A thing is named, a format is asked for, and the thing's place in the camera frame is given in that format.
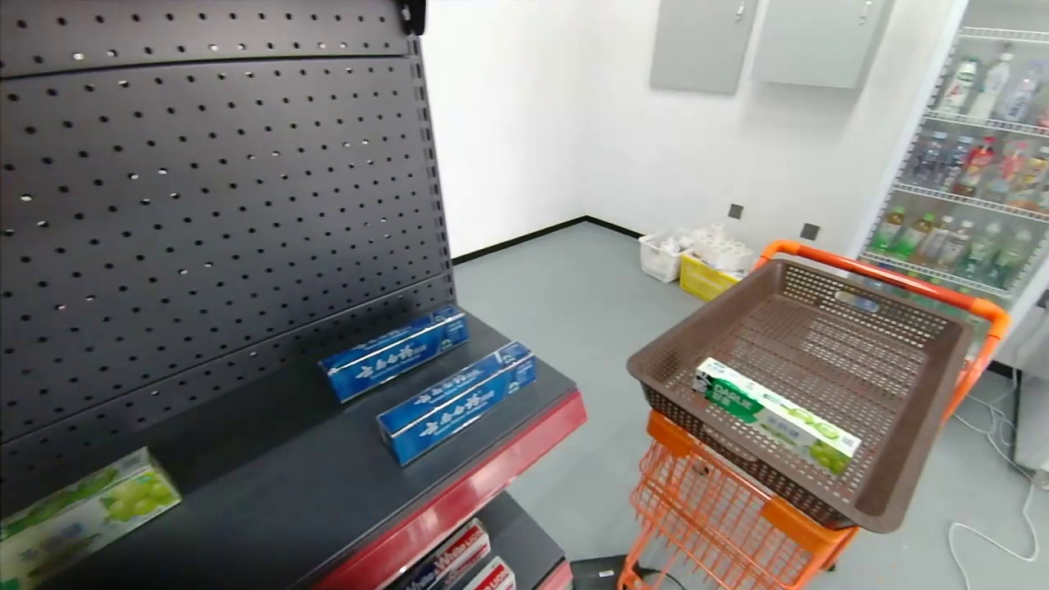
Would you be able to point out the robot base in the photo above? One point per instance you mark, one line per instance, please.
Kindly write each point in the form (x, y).
(597, 574)

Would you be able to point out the orange shopping cart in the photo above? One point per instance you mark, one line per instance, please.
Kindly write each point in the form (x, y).
(819, 360)

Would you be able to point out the black shop shelf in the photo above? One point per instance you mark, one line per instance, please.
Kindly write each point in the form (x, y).
(213, 205)

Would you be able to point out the blue toothpaste box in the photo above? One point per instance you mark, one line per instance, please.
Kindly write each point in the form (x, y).
(393, 354)
(456, 404)

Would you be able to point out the white plastic basket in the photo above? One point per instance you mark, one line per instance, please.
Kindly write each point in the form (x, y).
(660, 256)

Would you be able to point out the yellow plastic basket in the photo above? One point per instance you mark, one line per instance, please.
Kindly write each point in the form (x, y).
(703, 279)

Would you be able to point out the green toothpaste box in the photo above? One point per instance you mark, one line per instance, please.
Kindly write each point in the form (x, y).
(774, 414)
(82, 515)

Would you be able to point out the red white toothpaste box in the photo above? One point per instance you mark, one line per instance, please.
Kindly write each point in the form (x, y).
(494, 577)
(447, 561)

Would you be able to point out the row of bottles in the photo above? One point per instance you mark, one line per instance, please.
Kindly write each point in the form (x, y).
(979, 172)
(996, 86)
(951, 246)

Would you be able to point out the white glass-door fridge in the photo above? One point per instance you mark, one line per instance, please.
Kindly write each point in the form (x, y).
(967, 164)

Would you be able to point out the grey wall cabinet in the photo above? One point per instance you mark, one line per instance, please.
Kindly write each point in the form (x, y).
(817, 41)
(703, 43)

